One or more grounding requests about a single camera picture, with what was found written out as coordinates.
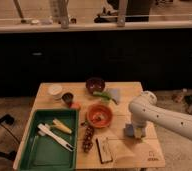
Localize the blue sponge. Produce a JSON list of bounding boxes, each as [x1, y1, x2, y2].
[[124, 124, 134, 137]]

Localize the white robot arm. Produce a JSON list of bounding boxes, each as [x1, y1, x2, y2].
[[128, 91, 192, 141]]

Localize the orange bowl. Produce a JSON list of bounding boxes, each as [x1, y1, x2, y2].
[[86, 104, 113, 129]]

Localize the grey cloth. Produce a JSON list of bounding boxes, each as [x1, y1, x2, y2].
[[107, 88, 120, 104]]

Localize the dark grape bunch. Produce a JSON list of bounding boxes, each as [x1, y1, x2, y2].
[[82, 126, 95, 153]]

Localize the green vegetable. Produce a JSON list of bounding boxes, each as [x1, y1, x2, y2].
[[93, 91, 118, 105]]

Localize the dark red bowl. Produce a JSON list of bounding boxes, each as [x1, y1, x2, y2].
[[86, 77, 105, 94]]

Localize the orange carrot piece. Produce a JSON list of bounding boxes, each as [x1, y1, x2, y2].
[[70, 102, 81, 110]]

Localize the small dark cup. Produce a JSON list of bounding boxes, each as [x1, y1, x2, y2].
[[62, 92, 74, 106]]

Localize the yellow corn cob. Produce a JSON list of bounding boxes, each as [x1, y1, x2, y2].
[[53, 119, 72, 134]]

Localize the white cup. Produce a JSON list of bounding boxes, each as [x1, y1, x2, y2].
[[48, 84, 63, 100]]

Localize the white tongs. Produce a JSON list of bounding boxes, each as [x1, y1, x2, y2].
[[38, 124, 74, 152]]

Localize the green plastic tray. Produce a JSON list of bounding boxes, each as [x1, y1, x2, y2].
[[18, 109, 79, 171]]

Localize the black chair base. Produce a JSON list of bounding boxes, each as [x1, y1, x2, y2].
[[0, 114, 19, 161]]

